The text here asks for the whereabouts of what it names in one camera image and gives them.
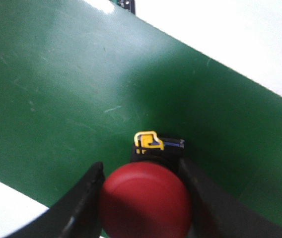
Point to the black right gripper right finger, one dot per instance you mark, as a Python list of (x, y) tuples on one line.
[(217, 214)]

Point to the green conveyor belt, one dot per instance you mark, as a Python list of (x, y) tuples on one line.
[(77, 82)]

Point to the red mushroom push button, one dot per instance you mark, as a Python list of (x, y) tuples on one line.
[(146, 198)]

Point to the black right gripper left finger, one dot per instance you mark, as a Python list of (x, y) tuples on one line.
[(75, 215)]

